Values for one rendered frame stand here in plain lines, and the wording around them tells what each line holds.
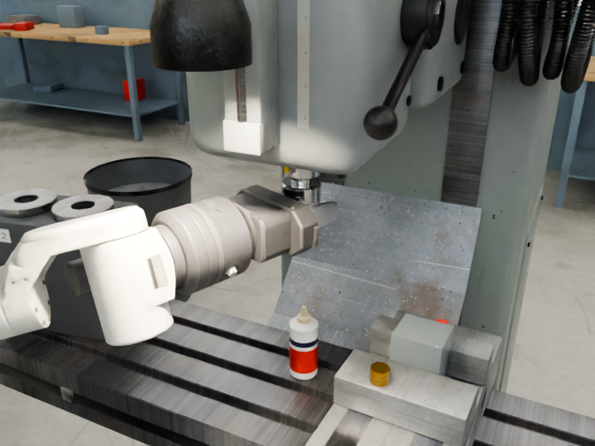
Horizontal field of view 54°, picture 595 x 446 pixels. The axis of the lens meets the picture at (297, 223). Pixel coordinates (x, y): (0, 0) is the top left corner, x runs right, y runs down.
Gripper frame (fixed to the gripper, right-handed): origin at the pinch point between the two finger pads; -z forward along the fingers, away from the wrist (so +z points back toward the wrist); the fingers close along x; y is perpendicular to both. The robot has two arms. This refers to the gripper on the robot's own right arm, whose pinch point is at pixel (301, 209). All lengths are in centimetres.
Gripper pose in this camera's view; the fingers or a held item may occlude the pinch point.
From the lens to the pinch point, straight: 70.2
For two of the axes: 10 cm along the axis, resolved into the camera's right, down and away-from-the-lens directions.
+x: -6.8, -3.0, 6.7
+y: -0.1, 9.1, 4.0
